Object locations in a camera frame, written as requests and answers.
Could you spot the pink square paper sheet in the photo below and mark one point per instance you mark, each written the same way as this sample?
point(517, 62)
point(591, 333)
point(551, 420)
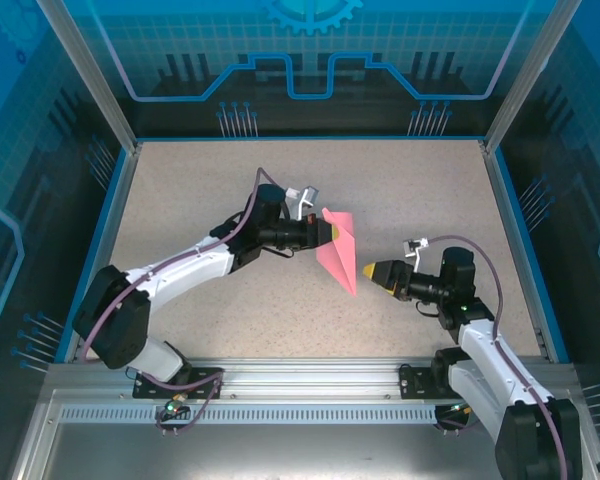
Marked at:
point(342, 255)

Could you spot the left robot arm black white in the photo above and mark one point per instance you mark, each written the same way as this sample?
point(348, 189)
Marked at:
point(115, 320)

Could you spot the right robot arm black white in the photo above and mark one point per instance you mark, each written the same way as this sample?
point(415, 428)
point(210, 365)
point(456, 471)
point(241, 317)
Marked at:
point(475, 345)

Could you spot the sheet metal tray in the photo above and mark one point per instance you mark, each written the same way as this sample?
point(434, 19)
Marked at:
point(300, 450)

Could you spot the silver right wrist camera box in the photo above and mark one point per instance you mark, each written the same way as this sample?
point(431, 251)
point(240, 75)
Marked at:
point(415, 247)

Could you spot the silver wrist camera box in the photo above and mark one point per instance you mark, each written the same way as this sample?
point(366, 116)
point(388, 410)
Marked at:
point(415, 247)
point(305, 197)

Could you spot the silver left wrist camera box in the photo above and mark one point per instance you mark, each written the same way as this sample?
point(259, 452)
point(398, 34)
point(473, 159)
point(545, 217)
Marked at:
point(305, 197)

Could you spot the aluminium side rail blue edge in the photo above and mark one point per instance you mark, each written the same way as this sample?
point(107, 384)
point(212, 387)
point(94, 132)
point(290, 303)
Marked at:
point(105, 250)
point(519, 250)

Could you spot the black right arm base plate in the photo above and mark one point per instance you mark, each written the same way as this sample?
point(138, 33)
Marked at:
point(415, 382)

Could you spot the blue rear frame strip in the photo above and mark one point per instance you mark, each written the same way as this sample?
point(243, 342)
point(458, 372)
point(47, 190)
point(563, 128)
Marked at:
point(310, 138)

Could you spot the aluminium mounting rail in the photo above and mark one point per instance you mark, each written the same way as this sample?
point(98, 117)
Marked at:
point(310, 380)

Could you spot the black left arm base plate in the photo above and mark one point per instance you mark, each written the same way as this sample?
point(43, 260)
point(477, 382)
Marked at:
point(205, 382)

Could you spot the aluminium frame post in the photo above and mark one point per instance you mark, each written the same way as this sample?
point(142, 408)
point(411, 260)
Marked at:
point(92, 75)
point(529, 75)

